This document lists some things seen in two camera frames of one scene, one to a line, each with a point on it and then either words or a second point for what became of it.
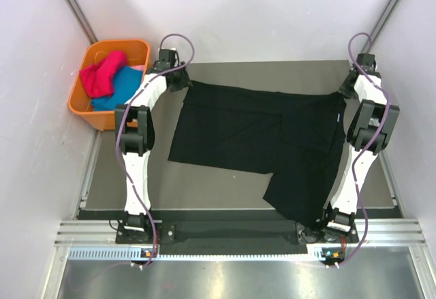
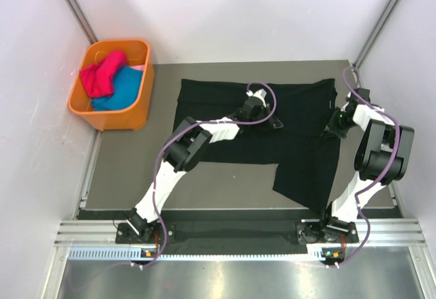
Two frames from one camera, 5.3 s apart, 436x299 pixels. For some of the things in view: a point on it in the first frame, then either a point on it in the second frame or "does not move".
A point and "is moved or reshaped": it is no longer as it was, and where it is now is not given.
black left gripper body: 180,80 → 264,112
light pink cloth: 138,67 does not move
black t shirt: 298,137 is moved or reshaped
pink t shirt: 98,79 does not move
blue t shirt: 126,82 does not move
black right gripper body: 346,89 → 338,124
